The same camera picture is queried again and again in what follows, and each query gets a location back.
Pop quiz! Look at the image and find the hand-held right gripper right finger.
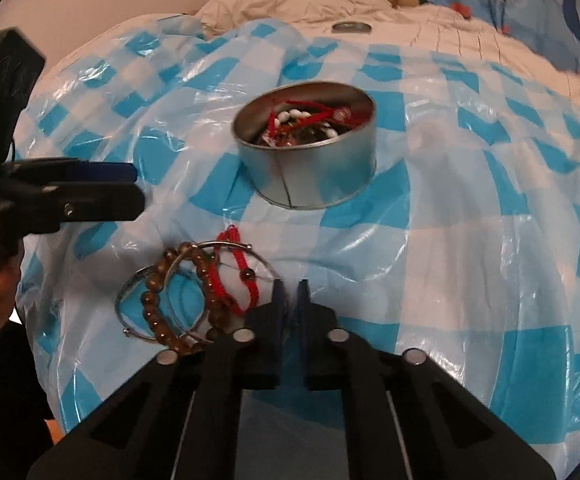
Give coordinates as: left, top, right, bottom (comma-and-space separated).
297, 280, 555, 480

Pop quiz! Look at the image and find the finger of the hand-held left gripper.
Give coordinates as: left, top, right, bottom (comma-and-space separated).
0, 158, 138, 186
0, 180, 147, 235

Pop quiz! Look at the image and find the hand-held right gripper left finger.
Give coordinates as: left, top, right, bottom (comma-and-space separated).
27, 280, 288, 480

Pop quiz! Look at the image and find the red cord bracelet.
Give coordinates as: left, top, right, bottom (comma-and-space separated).
209, 225, 257, 317
267, 99, 365, 133

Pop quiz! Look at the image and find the round metal tin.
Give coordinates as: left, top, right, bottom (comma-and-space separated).
232, 81, 377, 209

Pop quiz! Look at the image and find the plain silver bangle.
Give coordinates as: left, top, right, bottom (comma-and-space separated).
164, 241, 281, 337

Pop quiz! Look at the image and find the silver bangle with clasp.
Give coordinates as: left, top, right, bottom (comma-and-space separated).
116, 265, 205, 342

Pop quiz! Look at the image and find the blue checkered plastic sheet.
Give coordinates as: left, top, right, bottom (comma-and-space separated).
15, 15, 580, 480

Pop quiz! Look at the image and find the dark cloth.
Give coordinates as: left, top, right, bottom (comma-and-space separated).
0, 327, 66, 461

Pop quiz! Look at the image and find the blue cartoon print bedding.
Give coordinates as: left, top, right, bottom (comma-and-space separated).
305, 0, 580, 86

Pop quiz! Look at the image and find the small brown bead bracelet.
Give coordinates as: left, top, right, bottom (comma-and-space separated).
141, 241, 228, 356

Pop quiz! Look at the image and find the white pearl bead string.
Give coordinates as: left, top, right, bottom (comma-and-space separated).
276, 107, 343, 137

